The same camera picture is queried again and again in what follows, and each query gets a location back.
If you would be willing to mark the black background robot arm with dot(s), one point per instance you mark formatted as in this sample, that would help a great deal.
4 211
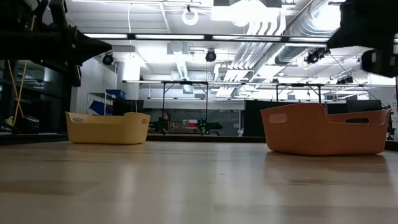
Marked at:
211 126

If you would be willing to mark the yellow plastic bin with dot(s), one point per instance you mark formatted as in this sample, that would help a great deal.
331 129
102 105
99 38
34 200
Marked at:
107 130

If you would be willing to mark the silver ventilation duct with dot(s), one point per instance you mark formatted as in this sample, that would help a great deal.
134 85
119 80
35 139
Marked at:
311 25

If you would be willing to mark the grey shelf rack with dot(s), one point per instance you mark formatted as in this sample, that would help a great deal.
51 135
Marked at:
88 104

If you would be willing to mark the black tripod stand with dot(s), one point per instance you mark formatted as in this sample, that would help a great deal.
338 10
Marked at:
391 124

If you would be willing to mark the black floor bag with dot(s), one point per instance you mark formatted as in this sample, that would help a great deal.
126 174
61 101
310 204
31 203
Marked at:
26 124

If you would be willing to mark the red and white box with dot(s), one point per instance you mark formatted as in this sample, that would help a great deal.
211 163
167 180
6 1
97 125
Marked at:
192 124

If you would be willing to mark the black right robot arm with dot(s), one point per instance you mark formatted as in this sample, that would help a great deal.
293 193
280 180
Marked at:
367 21

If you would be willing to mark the orange plastic bin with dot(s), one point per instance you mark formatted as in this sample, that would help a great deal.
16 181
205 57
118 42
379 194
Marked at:
311 133

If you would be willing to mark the person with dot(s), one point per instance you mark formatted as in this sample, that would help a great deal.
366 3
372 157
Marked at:
164 119

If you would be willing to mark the blue storage crate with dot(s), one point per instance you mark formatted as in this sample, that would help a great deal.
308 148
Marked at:
99 107
115 94

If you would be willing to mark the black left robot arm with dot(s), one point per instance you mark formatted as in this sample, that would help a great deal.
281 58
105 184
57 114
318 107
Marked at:
25 45

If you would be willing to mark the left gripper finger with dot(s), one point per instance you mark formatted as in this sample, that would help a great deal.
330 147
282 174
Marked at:
91 52
91 43

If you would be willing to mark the black frame work table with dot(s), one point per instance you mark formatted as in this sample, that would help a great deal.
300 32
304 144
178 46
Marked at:
277 93
163 105

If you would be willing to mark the long ceiling light strip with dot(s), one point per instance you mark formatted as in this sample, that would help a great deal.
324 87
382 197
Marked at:
169 36

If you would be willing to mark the black hanging ceiling camera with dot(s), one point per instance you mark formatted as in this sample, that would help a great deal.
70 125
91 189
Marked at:
317 55
345 80
108 58
211 55

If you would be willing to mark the white ceiling pipe bundle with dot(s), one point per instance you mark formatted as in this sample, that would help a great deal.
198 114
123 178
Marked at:
258 46

